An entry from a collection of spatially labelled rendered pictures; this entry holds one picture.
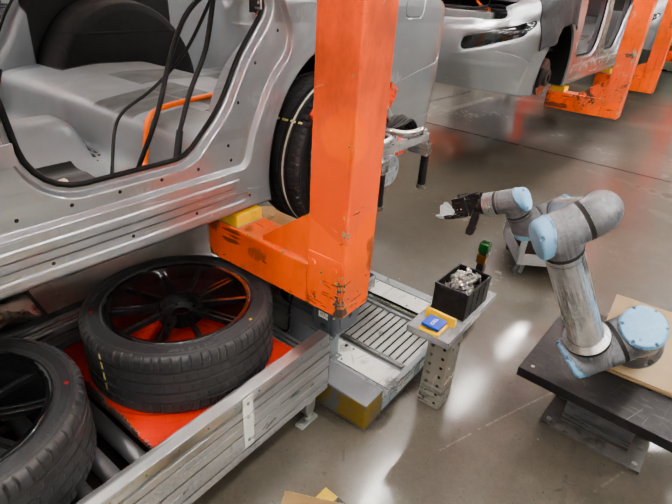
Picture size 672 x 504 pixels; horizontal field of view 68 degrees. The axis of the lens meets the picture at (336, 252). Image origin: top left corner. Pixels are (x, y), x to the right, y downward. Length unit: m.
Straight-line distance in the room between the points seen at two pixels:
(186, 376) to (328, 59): 1.03
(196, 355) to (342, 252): 0.55
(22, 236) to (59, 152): 0.88
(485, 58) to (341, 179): 3.10
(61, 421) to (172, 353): 0.34
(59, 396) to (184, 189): 0.71
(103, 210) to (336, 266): 0.71
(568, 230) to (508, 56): 3.16
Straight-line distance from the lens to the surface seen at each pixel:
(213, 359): 1.65
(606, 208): 1.50
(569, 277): 1.58
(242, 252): 1.95
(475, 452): 2.11
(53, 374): 1.67
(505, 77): 4.55
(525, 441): 2.21
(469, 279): 1.96
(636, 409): 2.08
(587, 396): 2.04
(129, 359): 1.67
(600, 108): 5.50
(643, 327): 1.94
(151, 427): 1.77
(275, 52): 1.93
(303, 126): 1.99
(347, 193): 1.50
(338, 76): 1.44
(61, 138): 2.39
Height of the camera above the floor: 1.54
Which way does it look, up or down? 29 degrees down
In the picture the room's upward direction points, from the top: 4 degrees clockwise
